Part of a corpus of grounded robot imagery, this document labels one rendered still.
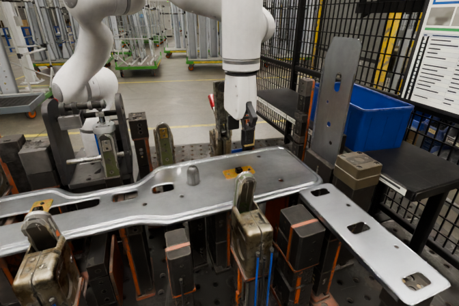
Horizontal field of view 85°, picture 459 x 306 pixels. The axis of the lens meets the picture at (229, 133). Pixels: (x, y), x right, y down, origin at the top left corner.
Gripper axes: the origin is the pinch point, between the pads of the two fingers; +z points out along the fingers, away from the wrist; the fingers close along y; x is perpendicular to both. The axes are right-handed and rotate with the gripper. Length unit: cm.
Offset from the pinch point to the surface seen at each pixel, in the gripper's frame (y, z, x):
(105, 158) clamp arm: -12.4, 7.6, -33.6
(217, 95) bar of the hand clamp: -14.6, -5.9, -1.3
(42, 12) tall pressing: -787, -36, -233
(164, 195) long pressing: 3.2, 11.9, -20.3
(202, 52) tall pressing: -664, 67, 155
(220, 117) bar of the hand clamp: -14.5, 1.0, -0.6
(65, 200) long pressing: -2.7, 11.8, -42.0
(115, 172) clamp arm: -11.5, 12.0, -31.8
